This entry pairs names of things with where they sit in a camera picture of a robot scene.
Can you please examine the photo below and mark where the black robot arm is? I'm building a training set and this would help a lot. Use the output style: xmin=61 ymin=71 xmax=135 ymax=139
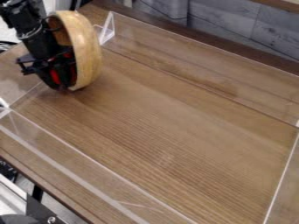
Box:
xmin=0 ymin=0 xmax=78 ymax=89

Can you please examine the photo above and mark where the wooden bowl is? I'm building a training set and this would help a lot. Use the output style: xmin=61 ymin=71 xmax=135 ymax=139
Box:
xmin=49 ymin=10 xmax=103 ymax=91

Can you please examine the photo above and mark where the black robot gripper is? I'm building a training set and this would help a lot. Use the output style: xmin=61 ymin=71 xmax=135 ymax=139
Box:
xmin=15 ymin=50 xmax=78 ymax=89

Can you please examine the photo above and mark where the red plush fruit green stem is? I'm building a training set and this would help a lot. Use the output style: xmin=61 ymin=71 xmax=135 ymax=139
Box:
xmin=50 ymin=52 xmax=77 ymax=85

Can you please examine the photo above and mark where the clear acrylic tray enclosure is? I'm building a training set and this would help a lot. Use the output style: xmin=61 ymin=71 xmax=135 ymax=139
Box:
xmin=0 ymin=16 xmax=299 ymax=224

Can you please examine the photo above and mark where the black metal bracket with screw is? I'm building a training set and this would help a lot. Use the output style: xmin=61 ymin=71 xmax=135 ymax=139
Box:
xmin=26 ymin=195 xmax=69 ymax=224

